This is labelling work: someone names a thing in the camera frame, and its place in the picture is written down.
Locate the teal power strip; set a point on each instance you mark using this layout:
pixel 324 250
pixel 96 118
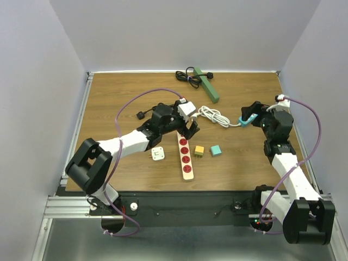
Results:
pixel 244 123

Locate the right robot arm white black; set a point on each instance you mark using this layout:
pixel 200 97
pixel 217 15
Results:
pixel 306 217

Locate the yellow cube plug adapter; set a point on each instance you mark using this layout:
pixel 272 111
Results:
pixel 199 151

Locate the teal cube plug adapter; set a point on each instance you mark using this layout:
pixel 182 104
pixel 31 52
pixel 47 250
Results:
pixel 216 150

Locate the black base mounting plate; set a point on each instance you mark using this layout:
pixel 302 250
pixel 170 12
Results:
pixel 177 209

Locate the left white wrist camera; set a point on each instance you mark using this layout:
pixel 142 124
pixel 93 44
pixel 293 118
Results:
pixel 186 110

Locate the white square plug adapter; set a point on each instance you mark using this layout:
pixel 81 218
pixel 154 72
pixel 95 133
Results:
pixel 157 153

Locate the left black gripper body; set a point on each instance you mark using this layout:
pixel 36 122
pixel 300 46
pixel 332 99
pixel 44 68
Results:
pixel 176 123

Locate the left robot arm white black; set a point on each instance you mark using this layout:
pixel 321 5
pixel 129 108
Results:
pixel 90 164

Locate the green power strip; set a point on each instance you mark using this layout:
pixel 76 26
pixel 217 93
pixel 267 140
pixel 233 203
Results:
pixel 205 82

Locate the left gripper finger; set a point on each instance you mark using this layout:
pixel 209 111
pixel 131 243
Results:
pixel 194 129
pixel 186 130

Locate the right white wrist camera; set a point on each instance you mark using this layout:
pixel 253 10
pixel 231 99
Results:
pixel 281 103

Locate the aluminium frame rail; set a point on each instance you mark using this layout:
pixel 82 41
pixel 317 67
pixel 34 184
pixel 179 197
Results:
pixel 64 207

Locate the beige power strip red sockets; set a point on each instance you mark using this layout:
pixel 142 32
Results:
pixel 185 158

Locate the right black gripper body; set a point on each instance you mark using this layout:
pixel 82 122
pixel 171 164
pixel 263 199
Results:
pixel 266 118

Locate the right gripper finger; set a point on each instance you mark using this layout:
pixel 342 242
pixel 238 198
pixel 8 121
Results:
pixel 258 108
pixel 246 112

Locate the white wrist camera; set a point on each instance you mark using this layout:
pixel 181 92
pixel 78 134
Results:
pixel 186 110
pixel 281 103

